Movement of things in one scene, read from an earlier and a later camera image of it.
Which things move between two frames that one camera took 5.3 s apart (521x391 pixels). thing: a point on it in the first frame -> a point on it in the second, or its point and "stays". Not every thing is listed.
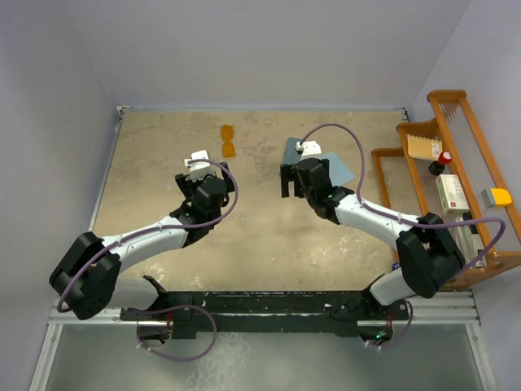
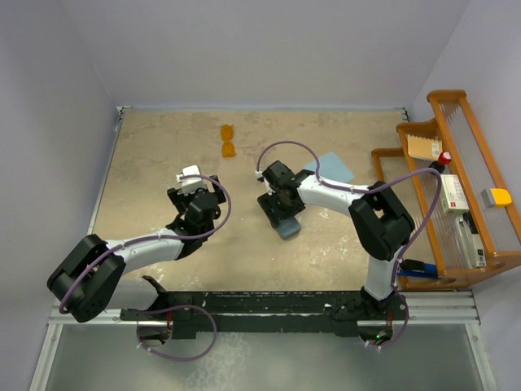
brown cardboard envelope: x=424 y=148 stays
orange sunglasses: x=227 y=133 stays
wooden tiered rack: x=444 y=165 stays
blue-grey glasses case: x=291 y=155 -> x=289 y=229
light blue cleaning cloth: x=339 y=173 stays
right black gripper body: x=290 y=174 -> x=282 y=209
